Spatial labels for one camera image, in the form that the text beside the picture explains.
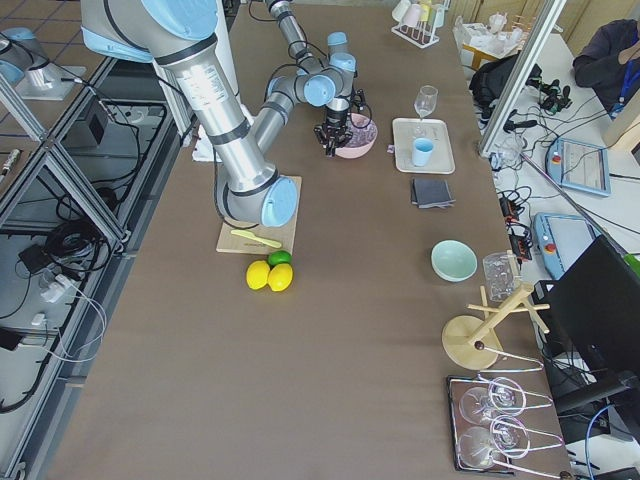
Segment green bowl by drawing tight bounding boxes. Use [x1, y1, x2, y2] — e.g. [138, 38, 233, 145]
[431, 240, 478, 282]

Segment wooden glass stand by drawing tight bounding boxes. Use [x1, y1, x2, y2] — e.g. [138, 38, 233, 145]
[441, 250, 550, 373]

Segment pink bowl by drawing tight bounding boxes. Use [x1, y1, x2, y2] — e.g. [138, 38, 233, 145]
[336, 113, 378, 159]

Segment light blue cup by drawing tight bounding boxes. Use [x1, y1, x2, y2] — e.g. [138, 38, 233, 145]
[411, 137, 434, 167]

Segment green lime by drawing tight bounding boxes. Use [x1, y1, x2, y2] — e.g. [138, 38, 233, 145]
[267, 250, 292, 267]

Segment aluminium frame post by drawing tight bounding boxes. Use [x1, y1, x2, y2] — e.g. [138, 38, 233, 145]
[478, 0, 566, 158]

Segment seated person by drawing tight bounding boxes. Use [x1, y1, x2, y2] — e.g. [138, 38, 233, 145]
[573, 19, 639, 118]

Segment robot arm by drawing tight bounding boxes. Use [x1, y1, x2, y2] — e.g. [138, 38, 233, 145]
[265, 1, 356, 106]
[81, 1, 356, 227]

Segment clear wine glass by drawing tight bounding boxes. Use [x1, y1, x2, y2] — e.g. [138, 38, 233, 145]
[414, 85, 438, 120]

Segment yellow lemon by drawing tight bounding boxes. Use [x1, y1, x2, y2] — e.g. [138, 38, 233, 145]
[245, 260, 271, 290]
[267, 263, 294, 292]

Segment grey folded cloth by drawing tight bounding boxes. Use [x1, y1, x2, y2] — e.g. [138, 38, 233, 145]
[411, 178, 455, 209]

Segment hanging tumbler glass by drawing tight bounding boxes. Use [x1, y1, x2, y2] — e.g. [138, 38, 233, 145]
[482, 251, 517, 302]

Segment blue teach pendant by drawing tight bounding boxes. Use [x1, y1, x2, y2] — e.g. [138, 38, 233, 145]
[546, 138, 611, 197]
[533, 212, 601, 280]

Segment bamboo cutting board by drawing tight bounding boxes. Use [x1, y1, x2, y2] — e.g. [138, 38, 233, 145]
[214, 175, 302, 254]

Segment white cup rack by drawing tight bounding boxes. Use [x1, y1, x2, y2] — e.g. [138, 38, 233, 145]
[391, 0, 449, 49]

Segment black bag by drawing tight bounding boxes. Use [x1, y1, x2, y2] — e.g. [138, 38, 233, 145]
[469, 54, 519, 124]

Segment clear ice cubes pile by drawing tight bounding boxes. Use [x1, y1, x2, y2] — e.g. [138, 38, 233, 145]
[347, 114, 377, 148]

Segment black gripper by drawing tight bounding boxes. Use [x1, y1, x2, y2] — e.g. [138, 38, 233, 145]
[314, 98, 352, 157]

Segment black monitor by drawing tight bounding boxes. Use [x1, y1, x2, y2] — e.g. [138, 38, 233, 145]
[548, 236, 639, 413]

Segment cream serving tray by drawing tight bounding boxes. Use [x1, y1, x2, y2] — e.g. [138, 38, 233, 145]
[392, 118, 455, 174]

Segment lying wine glass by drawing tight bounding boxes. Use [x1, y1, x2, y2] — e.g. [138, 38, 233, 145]
[458, 377, 553, 426]
[456, 414, 566, 473]

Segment black glass tray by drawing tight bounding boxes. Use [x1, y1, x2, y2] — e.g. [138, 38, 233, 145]
[445, 374, 566, 473]

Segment yellow plastic knife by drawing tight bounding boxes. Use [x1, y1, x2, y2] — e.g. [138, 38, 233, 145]
[230, 229, 282, 249]

